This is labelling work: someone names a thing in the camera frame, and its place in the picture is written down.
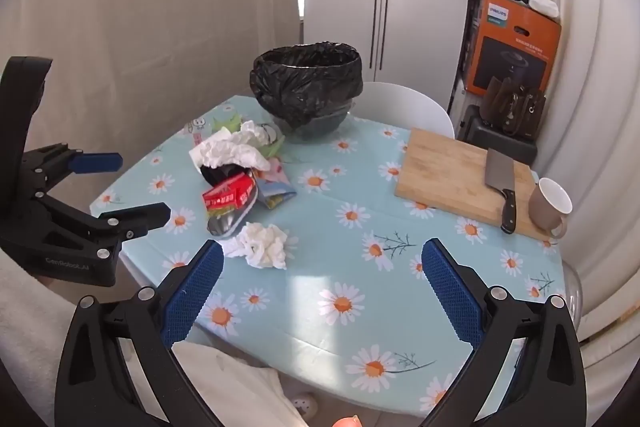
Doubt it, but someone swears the green labelled clear packet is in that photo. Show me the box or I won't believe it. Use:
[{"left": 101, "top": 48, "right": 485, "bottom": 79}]
[{"left": 182, "top": 113, "right": 246, "bottom": 142}]

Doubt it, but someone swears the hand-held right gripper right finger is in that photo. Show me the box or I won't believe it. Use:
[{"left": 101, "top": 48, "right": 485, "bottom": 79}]
[{"left": 421, "top": 237, "right": 587, "bottom": 427}]

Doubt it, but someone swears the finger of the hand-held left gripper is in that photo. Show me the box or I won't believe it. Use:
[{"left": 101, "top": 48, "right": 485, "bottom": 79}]
[
  {"left": 90, "top": 202, "right": 172, "bottom": 242},
  {"left": 67, "top": 151, "right": 124, "bottom": 175}
]

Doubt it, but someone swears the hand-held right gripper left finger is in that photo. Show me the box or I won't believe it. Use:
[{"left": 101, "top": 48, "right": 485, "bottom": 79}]
[{"left": 54, "top": 238, "right": 226, "bottom": 427}]

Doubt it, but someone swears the small white tissue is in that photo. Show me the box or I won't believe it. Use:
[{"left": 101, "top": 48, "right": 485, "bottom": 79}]
[{"left": 220, "top": 222, "right": 289, "bottom": 271}]

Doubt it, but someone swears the large white tissue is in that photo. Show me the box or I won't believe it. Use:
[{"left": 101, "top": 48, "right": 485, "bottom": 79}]
[{"left": 189, "top": 121, "right": 273, "bottom": 172}]

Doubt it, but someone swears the black suitcase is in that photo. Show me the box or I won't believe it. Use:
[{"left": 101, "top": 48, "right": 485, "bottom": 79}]
[{"left": 459, "top": 104, "right": 538, "bottom": 165}]

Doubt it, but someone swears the waste bin with black bag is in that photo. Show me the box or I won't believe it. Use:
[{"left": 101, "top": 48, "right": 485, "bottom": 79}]
[{"left": 249, "top": 41, "right": 364, "bottom": 142}]

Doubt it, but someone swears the beige cup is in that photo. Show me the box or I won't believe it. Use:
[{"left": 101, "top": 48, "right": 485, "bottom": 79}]
[{"left": 528, "top": 177, "right": 573, "bottom": 240}]

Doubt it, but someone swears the red snack packet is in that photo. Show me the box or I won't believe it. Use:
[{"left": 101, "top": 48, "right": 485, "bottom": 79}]
[{"left": 201, "top": 173, "right": 258, "bottom": 212}]

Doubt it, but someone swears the beige curtain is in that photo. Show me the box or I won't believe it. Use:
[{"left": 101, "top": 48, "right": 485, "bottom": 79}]
[{"left": 0, "top": 0, "right": 303, "bottom": 228}]

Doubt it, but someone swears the daisy print tablecloth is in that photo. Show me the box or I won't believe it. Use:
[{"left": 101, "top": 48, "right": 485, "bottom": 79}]
[{"left": 90, "top": 94, "right": 571, "bottom": 418}]

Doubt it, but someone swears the silver foil wrapper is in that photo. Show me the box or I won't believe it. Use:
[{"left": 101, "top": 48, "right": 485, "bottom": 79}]
[{"left": 206, "top": 202, "right": 256, "bottom": 239}]

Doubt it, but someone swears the wooden cutting board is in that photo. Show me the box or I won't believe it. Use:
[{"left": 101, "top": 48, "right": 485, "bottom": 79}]
[{"left": 394, "top": 128, "right": 551, "bottom": 240}]

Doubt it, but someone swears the white curtain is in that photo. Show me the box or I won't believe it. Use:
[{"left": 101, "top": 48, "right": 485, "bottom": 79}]
[{"left": 470, "top": 0, "right": 640, "bottom": 358}]

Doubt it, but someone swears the orange cardboard box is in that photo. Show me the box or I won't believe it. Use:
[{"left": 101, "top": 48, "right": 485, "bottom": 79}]
[{"left": 462, "top": 0, "right": 562, "bottom": 100}]

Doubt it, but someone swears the person's white clothing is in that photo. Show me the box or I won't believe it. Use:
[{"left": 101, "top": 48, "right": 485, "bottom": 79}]
[{"left": 172, "top": 341, "right": 308, "bottom": 427}]

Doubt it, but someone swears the white chair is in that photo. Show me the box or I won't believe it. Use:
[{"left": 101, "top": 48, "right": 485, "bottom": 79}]
[{"left": 350, "top": 82, "right": 456, "bottom": 140}]

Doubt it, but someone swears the brown leather handbag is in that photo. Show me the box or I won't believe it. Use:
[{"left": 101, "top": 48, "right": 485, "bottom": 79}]
[{"left": 479, "top": 76, "right": 547, "bottom": 140}]

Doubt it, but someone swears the steel cleaver with black handle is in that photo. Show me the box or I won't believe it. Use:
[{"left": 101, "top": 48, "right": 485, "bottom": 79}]
[{"left": 484, "top": 148, "right": 526, "bottom": 234}]

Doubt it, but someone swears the person's left forearm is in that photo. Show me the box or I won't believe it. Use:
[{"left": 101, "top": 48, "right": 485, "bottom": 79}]
[{"left": 0, "top": 251, "right": 81, "bottom": 413}]

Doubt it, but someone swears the blue and pink snack bag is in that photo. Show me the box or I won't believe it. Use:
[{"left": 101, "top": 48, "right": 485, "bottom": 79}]
[{"left": 252, "top": 157, "right": 297, "bottom": 211}]

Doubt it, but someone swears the black plastic wrapper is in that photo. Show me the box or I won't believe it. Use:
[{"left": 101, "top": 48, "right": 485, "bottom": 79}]
[{"left": 200, "top": 163, "right": 251, "bottom": 188}]

